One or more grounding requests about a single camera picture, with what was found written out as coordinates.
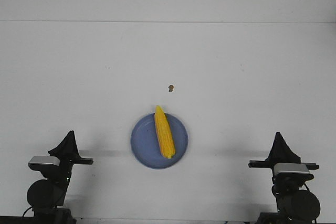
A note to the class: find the yellow corn cob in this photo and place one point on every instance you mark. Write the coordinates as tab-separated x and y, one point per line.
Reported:
164	134

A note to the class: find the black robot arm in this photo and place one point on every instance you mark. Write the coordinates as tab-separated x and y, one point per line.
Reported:
46	196
295	202

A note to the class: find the small brown table mark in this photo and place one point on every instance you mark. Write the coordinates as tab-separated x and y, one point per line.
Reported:
170	87

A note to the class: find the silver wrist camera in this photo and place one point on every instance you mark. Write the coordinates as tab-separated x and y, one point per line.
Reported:
292	170
40	163

